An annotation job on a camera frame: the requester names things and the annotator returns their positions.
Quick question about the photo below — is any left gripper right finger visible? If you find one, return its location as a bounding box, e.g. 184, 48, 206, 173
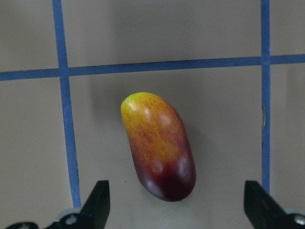
244, 180, 305, 229

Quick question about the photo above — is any red yellow mango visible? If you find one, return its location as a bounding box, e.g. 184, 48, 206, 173
121, 92, 196, 202

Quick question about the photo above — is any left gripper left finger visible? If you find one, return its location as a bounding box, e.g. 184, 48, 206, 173
4, 180, 111, 229

